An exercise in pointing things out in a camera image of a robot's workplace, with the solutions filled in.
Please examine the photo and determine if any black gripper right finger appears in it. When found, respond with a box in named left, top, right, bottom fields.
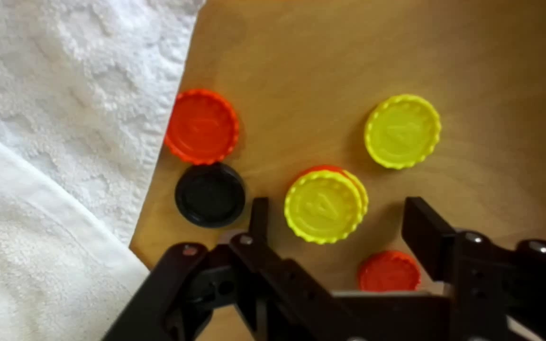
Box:
left=401, top=195, right=546, bottom=341

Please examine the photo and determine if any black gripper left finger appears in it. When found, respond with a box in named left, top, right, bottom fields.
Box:
left=100, top=195, right=341, bottom=341

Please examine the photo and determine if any yellow plastic disc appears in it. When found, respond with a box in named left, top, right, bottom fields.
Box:
left=344, top=168, right=371, bottom=219
left=282, top=168, right=363, bottom=246
left=361, top=92, right=443, bottom=172

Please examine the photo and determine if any black plastic disc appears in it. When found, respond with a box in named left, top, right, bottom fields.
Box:
left=172, top=161, right=248, bottom=229

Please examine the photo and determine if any white towel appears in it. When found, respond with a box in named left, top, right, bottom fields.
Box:
left=0, top=0, right=208, bottom=341

